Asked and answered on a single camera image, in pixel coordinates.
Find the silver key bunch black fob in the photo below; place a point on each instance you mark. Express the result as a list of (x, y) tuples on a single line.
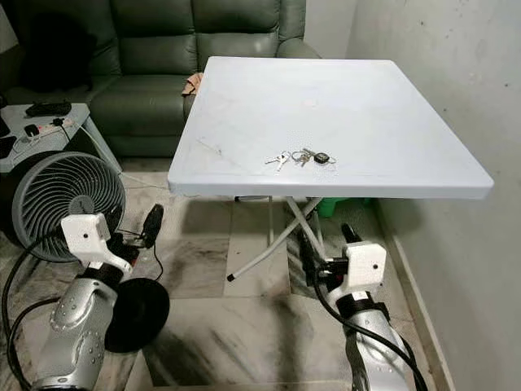
[(321, 157)]

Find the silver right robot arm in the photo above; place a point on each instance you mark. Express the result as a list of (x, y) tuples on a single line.
[(374, 350)]

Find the grey round fan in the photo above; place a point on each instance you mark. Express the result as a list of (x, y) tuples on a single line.
[(61, 195)]

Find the black round fan base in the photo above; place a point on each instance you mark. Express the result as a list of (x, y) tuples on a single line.
[(140, 316)]

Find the grey side table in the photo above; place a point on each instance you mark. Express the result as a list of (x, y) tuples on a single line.
[(77, 130)]

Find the white power strip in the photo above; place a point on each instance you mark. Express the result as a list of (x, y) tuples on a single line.
[(34, 130)]

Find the dark green leather sofa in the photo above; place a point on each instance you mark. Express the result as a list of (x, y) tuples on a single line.
[(146, 102)]

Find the black controller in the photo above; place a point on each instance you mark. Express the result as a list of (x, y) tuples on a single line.
[(47, 108)]

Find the black phone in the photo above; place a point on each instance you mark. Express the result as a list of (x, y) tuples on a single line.
[(6, 145)]

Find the white folding table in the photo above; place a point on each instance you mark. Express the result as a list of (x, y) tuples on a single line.
[(326, 106)]

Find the brown crumpled cloth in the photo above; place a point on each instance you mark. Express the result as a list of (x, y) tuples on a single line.
[(194, 83)]

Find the black bag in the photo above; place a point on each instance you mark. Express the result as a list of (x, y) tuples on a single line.
[(57, 53)]

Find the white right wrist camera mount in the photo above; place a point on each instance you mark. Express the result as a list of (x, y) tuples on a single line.
[(366, 267)]

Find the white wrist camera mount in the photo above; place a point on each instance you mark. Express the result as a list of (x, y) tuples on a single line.
[(366, 267), (85, 235)]

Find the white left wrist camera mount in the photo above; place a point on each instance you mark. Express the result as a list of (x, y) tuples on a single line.
[(85, 235)]

